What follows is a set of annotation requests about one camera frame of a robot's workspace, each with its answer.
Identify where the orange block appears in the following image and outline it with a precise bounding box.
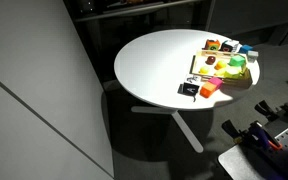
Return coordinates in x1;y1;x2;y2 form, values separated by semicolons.
199;81;218;99

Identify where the green block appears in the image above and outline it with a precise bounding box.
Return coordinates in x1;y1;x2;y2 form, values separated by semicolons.
228;54;247;68

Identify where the yellow toy banana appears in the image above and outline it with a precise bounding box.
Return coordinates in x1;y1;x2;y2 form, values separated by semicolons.
213;67;229;77

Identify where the toy orange fruit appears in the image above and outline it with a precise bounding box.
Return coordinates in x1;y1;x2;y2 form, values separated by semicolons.
214;59;228;70

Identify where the white table pedestal base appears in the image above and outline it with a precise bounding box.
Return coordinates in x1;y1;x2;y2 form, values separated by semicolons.
130;105;205;154

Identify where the yellow-green block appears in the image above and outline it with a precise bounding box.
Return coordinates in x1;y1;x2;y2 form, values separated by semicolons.
223;65;244;80

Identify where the white grey block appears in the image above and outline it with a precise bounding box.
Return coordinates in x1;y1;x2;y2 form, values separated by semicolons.
246;50;260;63

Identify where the pink block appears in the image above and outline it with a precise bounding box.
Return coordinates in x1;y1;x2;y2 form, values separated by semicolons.
208;76;224;90

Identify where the black zebra letter plush cube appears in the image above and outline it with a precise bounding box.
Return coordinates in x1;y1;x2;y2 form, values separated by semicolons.
178;75;201;103

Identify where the blue block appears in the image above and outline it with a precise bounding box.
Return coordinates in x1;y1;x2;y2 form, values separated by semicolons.
238;44;254;55

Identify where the black robot stand top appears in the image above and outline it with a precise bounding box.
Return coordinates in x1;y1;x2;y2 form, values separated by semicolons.
217;144;288;180

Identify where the dark shelf unit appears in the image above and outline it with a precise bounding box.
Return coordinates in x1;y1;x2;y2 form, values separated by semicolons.
71;0;206;24

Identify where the orange number nine plush cube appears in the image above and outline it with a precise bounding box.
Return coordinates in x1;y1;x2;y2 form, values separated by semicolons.
203;38;222;52

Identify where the dark purple spring clamp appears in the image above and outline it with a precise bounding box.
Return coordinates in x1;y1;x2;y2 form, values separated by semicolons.
221;119;249;145

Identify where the black spring clamp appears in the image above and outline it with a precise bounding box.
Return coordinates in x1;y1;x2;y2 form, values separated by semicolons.
254;99;284;122

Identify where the wooden slatted tray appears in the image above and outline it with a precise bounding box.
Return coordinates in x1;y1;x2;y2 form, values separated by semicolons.
188;49;253;89

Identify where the black white triangle plush cube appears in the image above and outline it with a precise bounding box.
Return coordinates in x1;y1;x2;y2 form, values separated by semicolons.
219;39;241;54

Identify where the dark red toy plum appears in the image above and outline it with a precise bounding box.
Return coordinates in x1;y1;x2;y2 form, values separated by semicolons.
205;55;217;66

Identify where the yellow toy lemon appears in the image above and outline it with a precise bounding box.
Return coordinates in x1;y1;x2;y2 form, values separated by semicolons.
199;65;211;75

